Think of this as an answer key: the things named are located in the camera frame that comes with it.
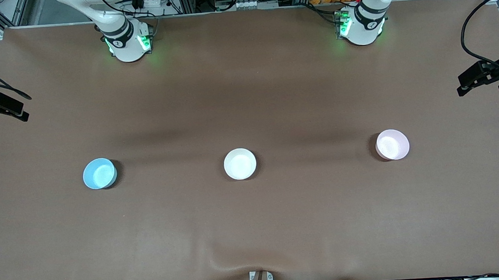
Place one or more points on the blue bowl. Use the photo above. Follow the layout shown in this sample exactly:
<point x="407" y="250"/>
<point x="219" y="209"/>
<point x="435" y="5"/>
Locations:
<point x="99" y="174"/>

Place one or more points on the pink bowl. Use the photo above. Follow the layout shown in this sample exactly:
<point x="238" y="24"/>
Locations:
<point x="392" y="145"/>

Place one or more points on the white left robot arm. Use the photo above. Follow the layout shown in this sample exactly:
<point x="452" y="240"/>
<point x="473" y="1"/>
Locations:
<point x="362" y="31"/>

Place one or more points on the brown table mat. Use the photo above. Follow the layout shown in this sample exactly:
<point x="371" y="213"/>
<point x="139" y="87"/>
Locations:
<point x="255" y="226"/>

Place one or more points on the white power strip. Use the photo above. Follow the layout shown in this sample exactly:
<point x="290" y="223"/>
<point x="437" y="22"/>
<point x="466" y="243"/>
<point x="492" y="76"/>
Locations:
<point x="150" y="2"/>

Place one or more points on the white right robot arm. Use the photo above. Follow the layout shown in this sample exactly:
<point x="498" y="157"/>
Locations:
<point x="127" y="48"/>

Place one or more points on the white bowl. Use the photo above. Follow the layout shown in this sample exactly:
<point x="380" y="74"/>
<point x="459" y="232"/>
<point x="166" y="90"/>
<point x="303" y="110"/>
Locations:
<point x="239" y="164"/>

